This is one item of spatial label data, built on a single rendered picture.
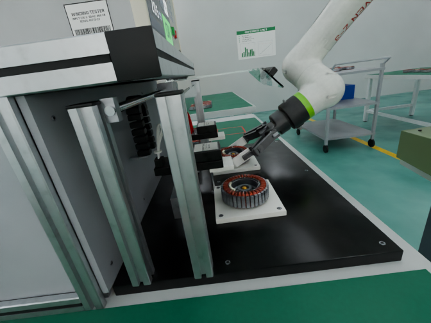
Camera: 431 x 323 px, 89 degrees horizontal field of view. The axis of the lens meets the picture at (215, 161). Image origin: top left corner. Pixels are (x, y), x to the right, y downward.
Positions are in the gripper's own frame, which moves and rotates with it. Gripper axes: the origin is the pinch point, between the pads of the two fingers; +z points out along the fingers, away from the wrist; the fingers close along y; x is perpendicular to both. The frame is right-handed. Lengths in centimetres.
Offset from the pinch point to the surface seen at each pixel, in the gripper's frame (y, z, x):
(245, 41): 507, -124, 37
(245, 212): -30.5, 1.9, -1.7
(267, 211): -30.9, -2.0, -4.0
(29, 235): -45, 24, 23
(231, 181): -22.1, 1.8, 2.3
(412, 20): 511, -461, -162
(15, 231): -45, 25, 25
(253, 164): -5.3, -3.7, -4.5
